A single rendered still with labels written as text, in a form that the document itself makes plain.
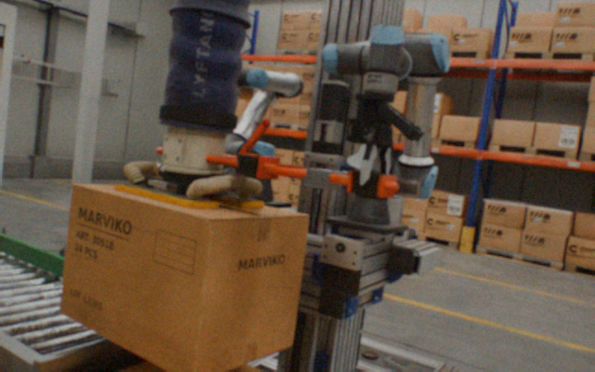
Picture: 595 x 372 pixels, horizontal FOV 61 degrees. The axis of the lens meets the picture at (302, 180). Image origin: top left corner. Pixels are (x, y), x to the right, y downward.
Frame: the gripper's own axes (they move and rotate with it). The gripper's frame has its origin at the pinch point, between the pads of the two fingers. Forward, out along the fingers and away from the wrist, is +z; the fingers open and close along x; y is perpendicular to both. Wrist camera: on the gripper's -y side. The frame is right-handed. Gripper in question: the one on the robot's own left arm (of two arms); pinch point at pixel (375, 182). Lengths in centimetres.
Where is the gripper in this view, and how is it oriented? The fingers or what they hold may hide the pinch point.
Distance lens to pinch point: 117.8
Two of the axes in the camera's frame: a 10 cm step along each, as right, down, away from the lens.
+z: -1.3, 9.9, 0.5
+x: -5.8, -0.4, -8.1
